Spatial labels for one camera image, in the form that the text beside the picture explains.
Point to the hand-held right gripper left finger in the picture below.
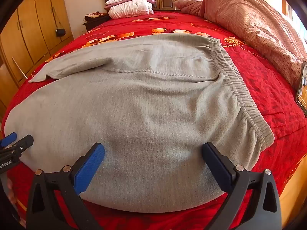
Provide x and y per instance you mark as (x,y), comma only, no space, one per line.
(88,170)

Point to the dark floral cloth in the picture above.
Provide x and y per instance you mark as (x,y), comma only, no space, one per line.
(94,16)

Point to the white crinkled pillow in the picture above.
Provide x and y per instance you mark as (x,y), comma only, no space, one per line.
(130,10)

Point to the person's left hand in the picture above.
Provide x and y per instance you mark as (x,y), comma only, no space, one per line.
(10,189)

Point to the black phone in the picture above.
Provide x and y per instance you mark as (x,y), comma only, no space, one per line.
(302,93)

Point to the dark wooden nightstand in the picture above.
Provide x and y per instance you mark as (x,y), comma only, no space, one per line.
(93,24)

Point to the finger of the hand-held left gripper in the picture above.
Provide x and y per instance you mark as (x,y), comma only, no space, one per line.
(7,140)
(24,143)

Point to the grey fleece pants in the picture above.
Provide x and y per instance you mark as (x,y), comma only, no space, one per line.
(144,112)

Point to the window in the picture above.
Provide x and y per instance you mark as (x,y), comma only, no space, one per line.
(296,24)

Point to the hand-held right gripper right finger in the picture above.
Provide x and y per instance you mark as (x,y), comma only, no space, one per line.
(217,170)

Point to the pink checked quilt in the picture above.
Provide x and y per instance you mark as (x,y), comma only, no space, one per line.
(239,16)

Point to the wooden wardrobe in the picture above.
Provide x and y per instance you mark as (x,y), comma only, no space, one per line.
(31,28)

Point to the small black bag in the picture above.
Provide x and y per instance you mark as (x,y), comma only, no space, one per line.
(60,32)

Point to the red floral blanket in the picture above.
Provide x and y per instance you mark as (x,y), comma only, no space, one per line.
(263,88)

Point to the thin stick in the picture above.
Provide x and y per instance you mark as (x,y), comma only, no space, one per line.
(19,67)

